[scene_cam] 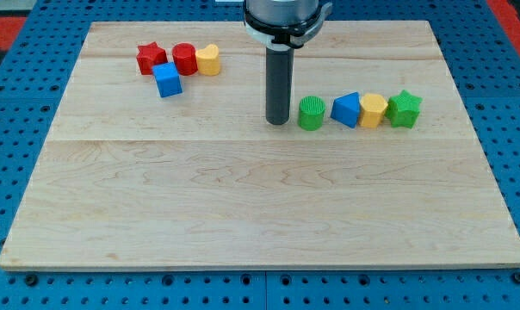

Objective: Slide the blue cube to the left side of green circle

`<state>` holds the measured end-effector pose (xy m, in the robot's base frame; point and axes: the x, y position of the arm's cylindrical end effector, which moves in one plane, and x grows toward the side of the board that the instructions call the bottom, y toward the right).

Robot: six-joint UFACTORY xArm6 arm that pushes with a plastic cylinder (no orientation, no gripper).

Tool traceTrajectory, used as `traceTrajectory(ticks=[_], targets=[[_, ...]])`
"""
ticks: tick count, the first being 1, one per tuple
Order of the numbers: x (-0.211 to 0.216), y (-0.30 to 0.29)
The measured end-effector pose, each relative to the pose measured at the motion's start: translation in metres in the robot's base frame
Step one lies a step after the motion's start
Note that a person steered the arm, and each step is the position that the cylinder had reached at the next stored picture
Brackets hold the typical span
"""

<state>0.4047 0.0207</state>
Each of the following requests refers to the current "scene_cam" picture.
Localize blue triangle block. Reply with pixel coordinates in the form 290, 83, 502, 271
331, 92, 360, 128

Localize green cylinder block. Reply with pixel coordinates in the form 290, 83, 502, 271
298, 96, 325, 131

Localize red cylinder block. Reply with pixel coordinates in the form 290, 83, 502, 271
171, 42, 198, 76

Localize yellow hexagon block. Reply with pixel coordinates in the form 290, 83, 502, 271
358, 93, 388, 128

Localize blue cube block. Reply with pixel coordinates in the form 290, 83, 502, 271
152, 62, 183, 97

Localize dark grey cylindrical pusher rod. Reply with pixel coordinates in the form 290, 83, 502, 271
265, 48, 294, 125

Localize red star block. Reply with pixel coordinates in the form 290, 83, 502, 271
136, 41, 168, 75

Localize green star block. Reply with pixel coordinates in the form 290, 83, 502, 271
385, 90, 423, 129

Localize yellow heart block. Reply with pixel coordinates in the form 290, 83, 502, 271
195, 44, 221, 76

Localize light wooden board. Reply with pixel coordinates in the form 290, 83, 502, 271
0, 21, 520, 272

